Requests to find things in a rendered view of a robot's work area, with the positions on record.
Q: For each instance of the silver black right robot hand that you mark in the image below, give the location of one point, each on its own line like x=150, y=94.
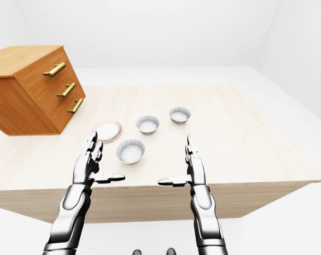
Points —
x=196, y=167

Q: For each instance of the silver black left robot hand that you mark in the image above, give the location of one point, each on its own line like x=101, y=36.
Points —
x=84, y=166

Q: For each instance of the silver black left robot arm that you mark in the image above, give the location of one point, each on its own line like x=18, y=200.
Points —
x=67, y=215

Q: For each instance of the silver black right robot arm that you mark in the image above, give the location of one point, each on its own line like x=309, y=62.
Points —
x=206, y=217

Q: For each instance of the patterned grey white bowl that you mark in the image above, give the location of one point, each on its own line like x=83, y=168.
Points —
x=147, y=124
x=130, y=151
x=180, y=114

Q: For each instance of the white plate with red rings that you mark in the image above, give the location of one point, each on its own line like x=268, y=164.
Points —
x=109, y=130

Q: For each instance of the wooden cabinet drawer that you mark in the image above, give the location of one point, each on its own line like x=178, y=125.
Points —
x=44, y=69
x=59, y=91
x=70, y=109

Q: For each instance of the small dark rounded shape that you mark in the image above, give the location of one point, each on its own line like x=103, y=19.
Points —
x=136, y=252
x=171, y=251

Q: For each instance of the wooden cabinet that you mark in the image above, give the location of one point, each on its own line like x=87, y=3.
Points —
x=6, y=106

